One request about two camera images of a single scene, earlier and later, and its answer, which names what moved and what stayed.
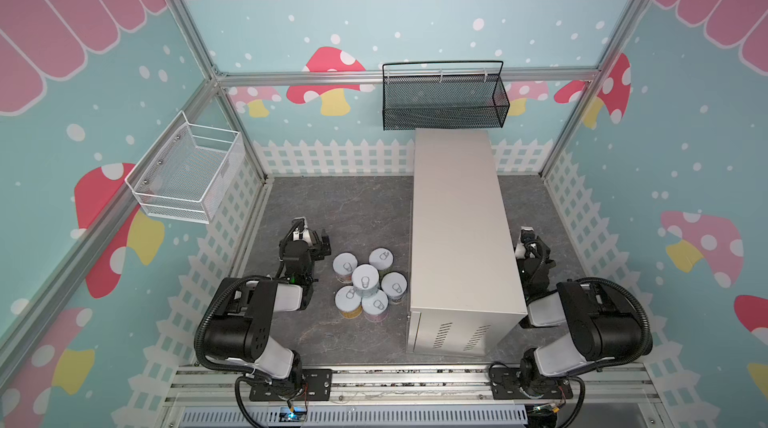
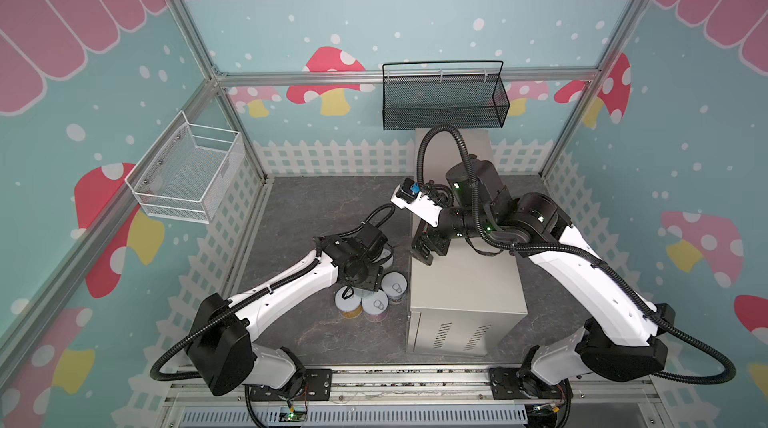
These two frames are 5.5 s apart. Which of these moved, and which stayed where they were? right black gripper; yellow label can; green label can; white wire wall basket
Moved: right black gripper
Stayed: yellow label can; white wire wall basket; green label can
